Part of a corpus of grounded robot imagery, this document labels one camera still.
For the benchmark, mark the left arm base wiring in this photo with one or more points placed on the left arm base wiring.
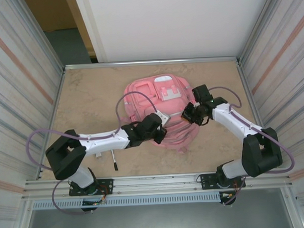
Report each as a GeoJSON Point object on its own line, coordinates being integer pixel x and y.
{"type": "Point", "coordinates": [95, 203]}

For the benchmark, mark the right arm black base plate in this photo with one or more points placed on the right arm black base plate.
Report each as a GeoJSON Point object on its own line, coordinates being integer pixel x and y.
{"type": "Point", "coordinates": [206, 180]}

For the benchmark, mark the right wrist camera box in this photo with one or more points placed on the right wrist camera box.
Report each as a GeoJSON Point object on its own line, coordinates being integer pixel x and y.
{"type": "Point", "coordinates": [194, 103]}

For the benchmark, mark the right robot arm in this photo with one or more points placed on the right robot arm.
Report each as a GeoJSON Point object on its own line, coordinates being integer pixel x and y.
{"type": "Point", "coordinates": [232, 118]}

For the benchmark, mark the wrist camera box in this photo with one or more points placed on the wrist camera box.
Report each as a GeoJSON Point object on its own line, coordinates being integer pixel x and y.
{"type": "Point", "coordinates": [194, 103]}
{"type": "Point", "coordinates": [164, 117]}

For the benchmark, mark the pink school backpack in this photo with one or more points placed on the pink school backpack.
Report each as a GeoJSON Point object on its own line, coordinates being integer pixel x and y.
{"type": "Point", "coordinates": [166, 103]}

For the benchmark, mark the right arm base wiring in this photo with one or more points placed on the right arm base wiring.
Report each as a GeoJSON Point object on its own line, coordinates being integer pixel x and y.
{"type": "Point", "coordinates": [228, 197]}

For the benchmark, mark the brown wooden door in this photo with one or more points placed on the brown wooden door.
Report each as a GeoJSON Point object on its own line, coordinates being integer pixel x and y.
{"type": "Point", "coordinates": [85, 38]}

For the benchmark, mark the black and white marker pen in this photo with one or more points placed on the black and white marker pen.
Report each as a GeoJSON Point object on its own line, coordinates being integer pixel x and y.
{"type": "Point", "coordinates": [115, 161]}

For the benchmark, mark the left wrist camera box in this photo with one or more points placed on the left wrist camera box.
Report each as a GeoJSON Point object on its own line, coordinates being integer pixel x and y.
{"type": "Point", "coordinates": [164, 117]}

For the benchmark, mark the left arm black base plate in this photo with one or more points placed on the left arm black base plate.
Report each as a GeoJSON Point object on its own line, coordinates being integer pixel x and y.
{"type": "Point", "coordinates": [107, 185]}

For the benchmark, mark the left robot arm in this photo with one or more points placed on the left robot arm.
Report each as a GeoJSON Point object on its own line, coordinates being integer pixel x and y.
{"type": "Point", "coordinates": [105, 141]}

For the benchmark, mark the long thin aluminium table rail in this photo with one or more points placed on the long thin aluminium table rail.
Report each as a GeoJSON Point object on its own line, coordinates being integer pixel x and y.
{"type": "Point", "coordinates": [165, 61]}

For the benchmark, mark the wide aluminium mounting rail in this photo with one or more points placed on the wide aluminium mounting rail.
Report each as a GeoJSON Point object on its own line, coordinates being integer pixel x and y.
{"type": "Point", "coordinates": [157, 181]}

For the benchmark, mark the small grey white box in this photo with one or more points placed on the small grey white box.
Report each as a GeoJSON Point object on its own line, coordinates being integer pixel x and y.
{"type": "Point", "coordinates": [98, 156]}

